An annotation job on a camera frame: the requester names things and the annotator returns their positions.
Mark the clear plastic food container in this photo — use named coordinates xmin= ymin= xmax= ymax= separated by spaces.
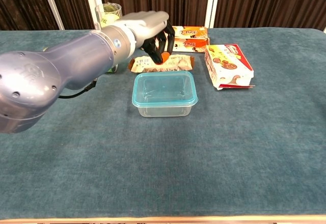
xmin=133 ymin=72 xmax=197 ymax=118

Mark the beige snack bar wrapper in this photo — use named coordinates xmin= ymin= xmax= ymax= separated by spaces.
xmin=127 ymin=54 xmax=196 ymax=73

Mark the thin grey frame post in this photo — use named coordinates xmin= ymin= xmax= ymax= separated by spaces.
xmin=39 ymin=0 xmax=65 ymax=31

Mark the teal tablecloth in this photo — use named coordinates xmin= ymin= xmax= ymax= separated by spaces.
xmin=0 ymin=27 xmax=326 ymax=219

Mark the red white cookie box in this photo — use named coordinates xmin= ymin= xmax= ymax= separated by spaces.
xmin=204 ymin=44 xmax=255 ymax=91

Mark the blue plastic container lid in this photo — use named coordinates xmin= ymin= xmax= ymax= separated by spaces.
xmin=131 ymin=70 xmax=199 ymax=107

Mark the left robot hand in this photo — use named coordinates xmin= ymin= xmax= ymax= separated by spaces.
xmin=119 ymin=11 xmax=176 ymax=65

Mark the long orange biscuit box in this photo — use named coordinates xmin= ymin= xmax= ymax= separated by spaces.
xmin=170 ymin=25 xmax=210 ymax=53

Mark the clear tennis ball tube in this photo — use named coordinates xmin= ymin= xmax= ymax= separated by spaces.
xmin=95 ymin=3 xmax=123 ymax=29

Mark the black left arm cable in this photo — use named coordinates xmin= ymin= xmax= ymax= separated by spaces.
xmin=59 ymin=80 xmax=97 ymax=99

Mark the yellow tennis ball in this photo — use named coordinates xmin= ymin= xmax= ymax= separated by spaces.
xmin=100 ymin=14 xmax=120 ymax=27

